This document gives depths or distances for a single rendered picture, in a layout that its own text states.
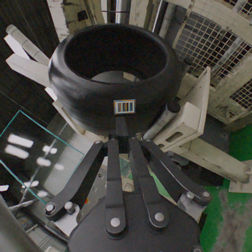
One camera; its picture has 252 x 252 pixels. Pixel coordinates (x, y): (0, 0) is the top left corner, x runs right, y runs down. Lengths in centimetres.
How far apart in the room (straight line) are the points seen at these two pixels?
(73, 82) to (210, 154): 86
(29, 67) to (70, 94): 96
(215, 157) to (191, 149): 20
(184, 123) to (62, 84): 39
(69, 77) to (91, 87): 9
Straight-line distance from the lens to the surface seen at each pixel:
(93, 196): 110
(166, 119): 41
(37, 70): 121
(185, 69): 60
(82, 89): 36
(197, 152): 84
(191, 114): 40
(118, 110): 34
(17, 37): 186
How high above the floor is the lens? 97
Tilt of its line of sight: 6 degrees up
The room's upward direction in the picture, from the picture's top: 63 degrees counter-clockwise
